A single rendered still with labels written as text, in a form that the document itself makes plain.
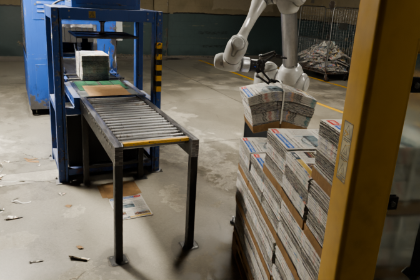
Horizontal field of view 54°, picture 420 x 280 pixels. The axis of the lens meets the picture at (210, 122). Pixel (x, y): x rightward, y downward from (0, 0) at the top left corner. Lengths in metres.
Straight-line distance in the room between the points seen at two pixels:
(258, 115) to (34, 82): 4.18
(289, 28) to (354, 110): 1.89
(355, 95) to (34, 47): 5.42
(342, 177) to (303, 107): 1.58
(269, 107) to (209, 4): 10.00
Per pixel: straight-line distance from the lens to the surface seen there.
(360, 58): 0.86
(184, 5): 11.99
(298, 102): 2.46
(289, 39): 2.75
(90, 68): 4.51
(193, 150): 2.70
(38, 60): 6.05
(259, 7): 2.65
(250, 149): 2.50
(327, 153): 1.46
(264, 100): 2.40
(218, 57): 2.41
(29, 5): 5.98
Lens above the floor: 1.66
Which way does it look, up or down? 16 degrees down
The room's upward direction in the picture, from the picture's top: 3 degrees clockwise
